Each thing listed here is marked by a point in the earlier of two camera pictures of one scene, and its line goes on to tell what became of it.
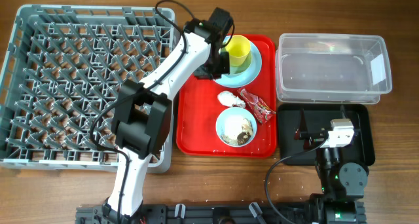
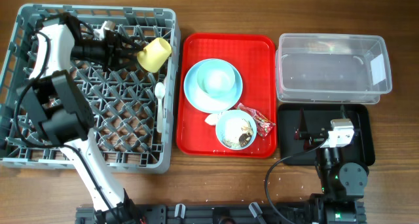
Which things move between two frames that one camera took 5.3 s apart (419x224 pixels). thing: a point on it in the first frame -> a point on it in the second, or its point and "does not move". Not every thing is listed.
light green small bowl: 241,68 -> 215,78
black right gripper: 302,122 does not move
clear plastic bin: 332,69 does not move
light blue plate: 235,81 -> 207,103
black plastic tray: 306,159 does not move
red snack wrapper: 261,111 -> 263,125
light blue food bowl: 236,127 does not move
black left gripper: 225,67 -> 116,48
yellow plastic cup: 238,48 -> 154,54
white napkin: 228,99 -> 211,119
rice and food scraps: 237,130 does not move
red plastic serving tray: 198,109 does not move
